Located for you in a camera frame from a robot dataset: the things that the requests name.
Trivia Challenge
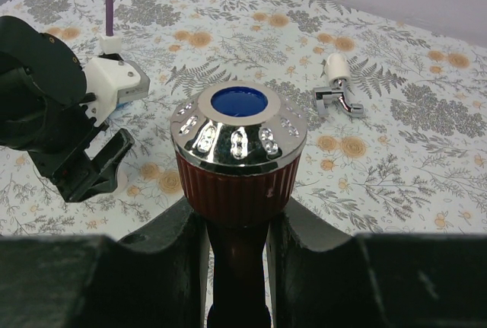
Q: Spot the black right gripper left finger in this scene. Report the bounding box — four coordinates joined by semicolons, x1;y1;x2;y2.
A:
1;199;208;327

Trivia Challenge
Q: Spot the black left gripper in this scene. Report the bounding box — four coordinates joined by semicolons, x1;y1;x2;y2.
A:
27;92;134;202

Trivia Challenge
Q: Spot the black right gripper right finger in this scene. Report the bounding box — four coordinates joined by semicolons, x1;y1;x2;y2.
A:
267;200;486;327

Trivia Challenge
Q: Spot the brown faucet chrome knob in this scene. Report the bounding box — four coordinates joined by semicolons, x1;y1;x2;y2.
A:
170;81;307;327

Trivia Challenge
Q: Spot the white pipe elbow fitting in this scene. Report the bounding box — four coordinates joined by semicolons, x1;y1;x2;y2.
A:
112;170;129;196

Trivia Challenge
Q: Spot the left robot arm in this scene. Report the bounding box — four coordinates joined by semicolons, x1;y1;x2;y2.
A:
1;16;134;202

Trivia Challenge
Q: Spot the blue plastic faucet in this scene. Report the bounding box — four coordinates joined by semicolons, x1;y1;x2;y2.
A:
116;101;132;110

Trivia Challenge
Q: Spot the floral patterned table mat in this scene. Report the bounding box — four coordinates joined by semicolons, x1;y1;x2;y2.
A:
1;0;486;237

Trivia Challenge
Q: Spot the chrome faucet white handle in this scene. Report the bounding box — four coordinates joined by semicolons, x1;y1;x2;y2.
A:
313;53;364;118

